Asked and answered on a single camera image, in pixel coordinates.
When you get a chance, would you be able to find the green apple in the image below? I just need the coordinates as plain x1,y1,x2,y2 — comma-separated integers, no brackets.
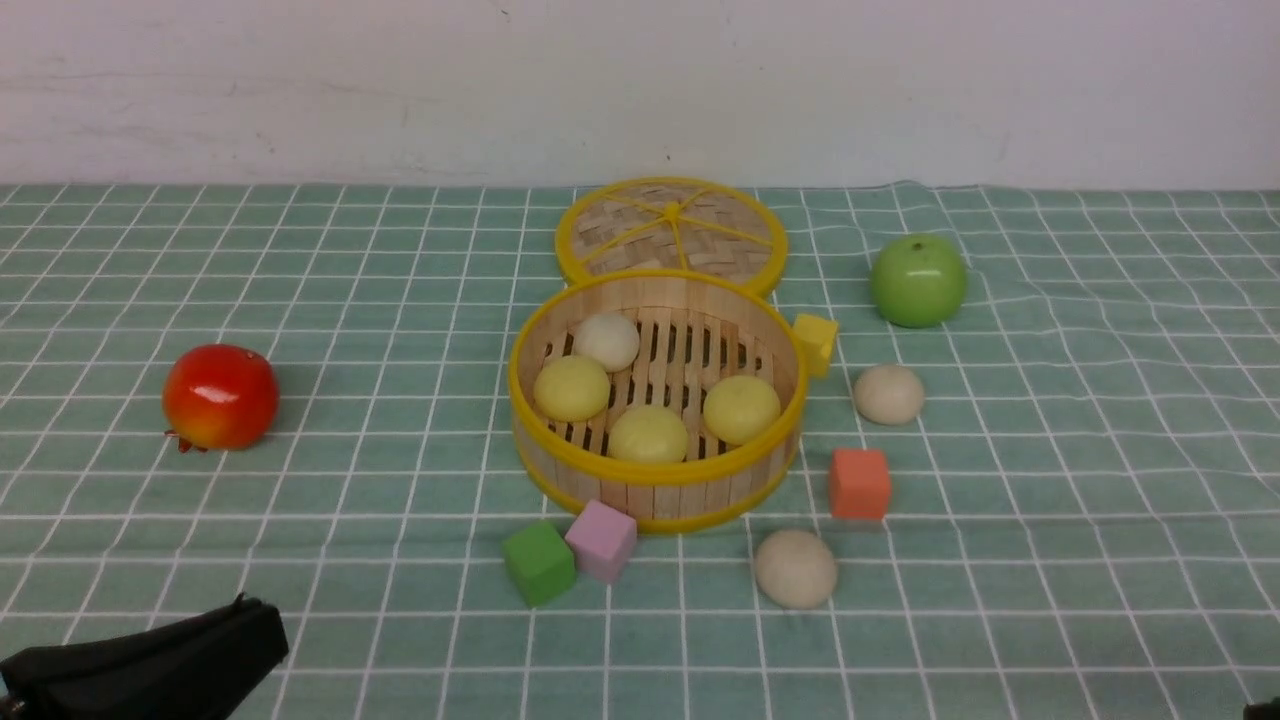
870,233,968,328

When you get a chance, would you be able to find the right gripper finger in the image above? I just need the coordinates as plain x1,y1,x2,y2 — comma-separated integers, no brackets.
1244,700,1280,720

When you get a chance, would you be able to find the orange foam cube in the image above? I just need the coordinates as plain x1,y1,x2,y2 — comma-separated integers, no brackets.
828,448,892,521

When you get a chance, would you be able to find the yellow foam cube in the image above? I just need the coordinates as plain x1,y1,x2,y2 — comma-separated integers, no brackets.
792,313,838,378

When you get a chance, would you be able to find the green foam cube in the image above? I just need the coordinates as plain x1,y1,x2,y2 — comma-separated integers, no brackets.
502,519,577,609

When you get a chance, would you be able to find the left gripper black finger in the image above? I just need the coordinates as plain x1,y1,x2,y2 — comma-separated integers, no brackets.
1,594,289,719

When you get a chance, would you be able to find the pink foam cube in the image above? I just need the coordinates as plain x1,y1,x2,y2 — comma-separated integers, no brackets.
564,500,637,585

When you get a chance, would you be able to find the yellow bun front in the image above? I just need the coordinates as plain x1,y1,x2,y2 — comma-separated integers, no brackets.
701,375,782,446

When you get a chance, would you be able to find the red pomegranate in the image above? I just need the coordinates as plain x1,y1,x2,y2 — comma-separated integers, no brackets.
163,343,280,454

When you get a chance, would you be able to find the white bun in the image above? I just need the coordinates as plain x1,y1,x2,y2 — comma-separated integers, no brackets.
753,529,838,610
852,364,925,427
572,313,640,373

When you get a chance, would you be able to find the yellow bun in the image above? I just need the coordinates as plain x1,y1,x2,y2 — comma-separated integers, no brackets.
607,405,689,464
701,375,782,446
532,355,611,423

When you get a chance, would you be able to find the bamboo steamer tray yellow rim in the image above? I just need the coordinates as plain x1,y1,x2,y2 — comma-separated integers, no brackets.
507,269,810,533

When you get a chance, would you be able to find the white bun front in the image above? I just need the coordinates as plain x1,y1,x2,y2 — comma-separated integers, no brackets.
753,529,838,610

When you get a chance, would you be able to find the woven bamboo steamer lid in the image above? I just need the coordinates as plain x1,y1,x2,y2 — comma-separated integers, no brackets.
554,177,788,297

